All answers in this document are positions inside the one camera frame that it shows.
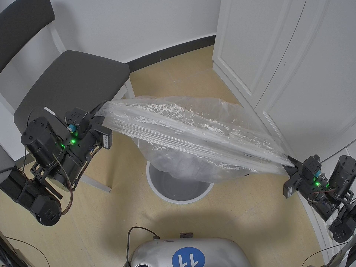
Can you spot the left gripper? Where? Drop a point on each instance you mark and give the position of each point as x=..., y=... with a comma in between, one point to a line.
x=86, y=146

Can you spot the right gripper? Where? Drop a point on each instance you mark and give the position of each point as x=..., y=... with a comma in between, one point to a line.
x=303, y=188

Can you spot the clear plastic bag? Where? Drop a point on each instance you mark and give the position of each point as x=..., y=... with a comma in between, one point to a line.
x=194, y=126

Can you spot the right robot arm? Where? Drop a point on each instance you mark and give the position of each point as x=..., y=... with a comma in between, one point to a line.
x=343, y=174

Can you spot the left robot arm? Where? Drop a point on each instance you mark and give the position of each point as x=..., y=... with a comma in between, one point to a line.
x=39, y=138

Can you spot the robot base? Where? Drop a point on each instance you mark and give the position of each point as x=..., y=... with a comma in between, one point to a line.
x=189, y=252

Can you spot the white trash bin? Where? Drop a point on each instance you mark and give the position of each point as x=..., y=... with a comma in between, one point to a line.
x=178, y=193

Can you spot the grey and white chair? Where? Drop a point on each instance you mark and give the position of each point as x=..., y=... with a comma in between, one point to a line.
x=78, y=79

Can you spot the white wardrobe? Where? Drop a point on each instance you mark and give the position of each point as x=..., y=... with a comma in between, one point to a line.
x=278, y=51

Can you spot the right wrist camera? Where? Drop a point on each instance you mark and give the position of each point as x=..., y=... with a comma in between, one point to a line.
x=311, y=165

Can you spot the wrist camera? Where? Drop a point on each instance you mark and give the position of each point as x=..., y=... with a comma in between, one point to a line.
x=76, y=118
x=311, y=165

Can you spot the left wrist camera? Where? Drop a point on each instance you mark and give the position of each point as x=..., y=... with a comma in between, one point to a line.
x=76, y=118

